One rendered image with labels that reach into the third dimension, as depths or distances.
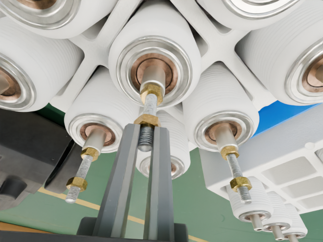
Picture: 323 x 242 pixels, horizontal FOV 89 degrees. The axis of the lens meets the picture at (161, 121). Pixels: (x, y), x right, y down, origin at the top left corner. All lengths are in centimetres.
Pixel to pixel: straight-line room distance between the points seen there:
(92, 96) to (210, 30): 17
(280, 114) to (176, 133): 28
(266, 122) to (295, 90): 26
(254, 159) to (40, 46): 47
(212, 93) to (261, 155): 29
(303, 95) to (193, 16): 15
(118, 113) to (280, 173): 49
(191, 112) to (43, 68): 18
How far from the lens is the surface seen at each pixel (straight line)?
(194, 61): 17
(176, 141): 27
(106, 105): 21
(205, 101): 21
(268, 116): 48
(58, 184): 55
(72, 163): 53
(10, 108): 26
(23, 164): 52
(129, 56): 16
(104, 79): 26
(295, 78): 21
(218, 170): 52
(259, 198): 50
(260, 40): 24
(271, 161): 46
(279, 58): 20
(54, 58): 24
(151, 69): 16
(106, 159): 76
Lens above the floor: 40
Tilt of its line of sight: 48 degrees down
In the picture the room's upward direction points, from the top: 178 degrees counter-clockwise
